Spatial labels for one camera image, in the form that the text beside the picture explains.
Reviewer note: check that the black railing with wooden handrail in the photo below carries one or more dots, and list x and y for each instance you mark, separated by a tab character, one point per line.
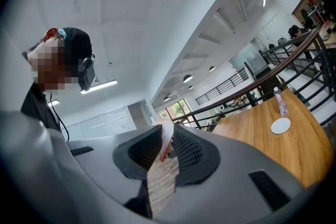
286	59

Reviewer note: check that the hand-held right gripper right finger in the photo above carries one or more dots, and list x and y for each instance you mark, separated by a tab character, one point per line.
231	165

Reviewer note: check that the black head-worn camera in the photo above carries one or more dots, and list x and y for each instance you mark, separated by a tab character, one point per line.
86	74

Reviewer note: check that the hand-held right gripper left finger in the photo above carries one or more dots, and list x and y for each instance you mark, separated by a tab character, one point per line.
86	170

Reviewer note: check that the white round plate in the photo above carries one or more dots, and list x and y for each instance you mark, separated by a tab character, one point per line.
281	126

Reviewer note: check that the black head cap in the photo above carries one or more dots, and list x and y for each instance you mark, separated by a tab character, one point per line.
77	44

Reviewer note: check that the round black pendant lamp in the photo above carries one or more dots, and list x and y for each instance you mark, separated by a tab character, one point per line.
190	87
166	98
212	68
187	78

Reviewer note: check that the clear plastic water bottle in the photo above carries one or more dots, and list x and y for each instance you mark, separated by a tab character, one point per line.
281	103

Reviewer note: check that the large glass window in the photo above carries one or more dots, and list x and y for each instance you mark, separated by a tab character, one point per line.
178	110

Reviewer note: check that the black metal balcony railing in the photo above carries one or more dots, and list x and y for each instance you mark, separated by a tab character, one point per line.
223	87

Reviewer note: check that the long ceiling light bar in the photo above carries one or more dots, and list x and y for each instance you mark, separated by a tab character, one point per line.
264	0
53	103
99	86

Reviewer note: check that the metal storage shelf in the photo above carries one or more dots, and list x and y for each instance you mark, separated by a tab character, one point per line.
316	14

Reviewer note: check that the person's black shirt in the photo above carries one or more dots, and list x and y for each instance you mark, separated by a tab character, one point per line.
39	110

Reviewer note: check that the person's head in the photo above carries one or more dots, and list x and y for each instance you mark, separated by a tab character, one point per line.
50	65

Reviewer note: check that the white wall board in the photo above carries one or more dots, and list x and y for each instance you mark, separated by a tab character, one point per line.
105	123

